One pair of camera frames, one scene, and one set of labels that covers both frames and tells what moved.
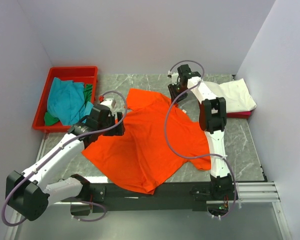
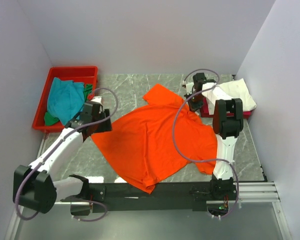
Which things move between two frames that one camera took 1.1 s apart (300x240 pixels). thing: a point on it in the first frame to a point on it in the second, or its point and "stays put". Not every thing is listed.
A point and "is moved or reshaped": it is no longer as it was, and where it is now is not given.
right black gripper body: x=176 y=89 to x=195 y=102
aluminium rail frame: x=256 y=192 stays put
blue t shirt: x=66 y=102 stays put
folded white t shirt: x=238 y=97 stays put
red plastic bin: x=87 y=74 stays put
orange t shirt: x=140 y=159 is moved or reshaped
